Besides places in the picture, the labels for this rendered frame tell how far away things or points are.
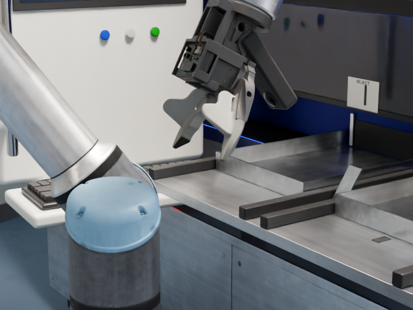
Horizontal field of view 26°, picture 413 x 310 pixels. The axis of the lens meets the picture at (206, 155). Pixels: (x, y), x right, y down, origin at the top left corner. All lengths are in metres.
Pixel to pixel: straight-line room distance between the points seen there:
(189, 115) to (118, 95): 0.79
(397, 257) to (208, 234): 1.03
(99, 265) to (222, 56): 0.30
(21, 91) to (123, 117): 0.83
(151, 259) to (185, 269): 1.30
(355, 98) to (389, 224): 0.45
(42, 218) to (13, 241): 2.27
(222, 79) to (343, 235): 0.37
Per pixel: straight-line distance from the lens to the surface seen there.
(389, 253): 1.33
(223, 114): 1.12
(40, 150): 1.22
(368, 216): 1.43
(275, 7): 1.18
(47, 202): 1.77
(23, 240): 4.02
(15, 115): 1.21
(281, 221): 1.42
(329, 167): 1.76
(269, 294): 2.13
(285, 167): 1.75
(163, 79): 2.04
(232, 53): 1.15
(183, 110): 1.22
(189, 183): 1.65
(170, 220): 2.44
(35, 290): 3.49
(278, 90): 1.19
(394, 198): 1.58
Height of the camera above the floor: 1.34
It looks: 15 degrees down
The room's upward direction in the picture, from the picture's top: straight up
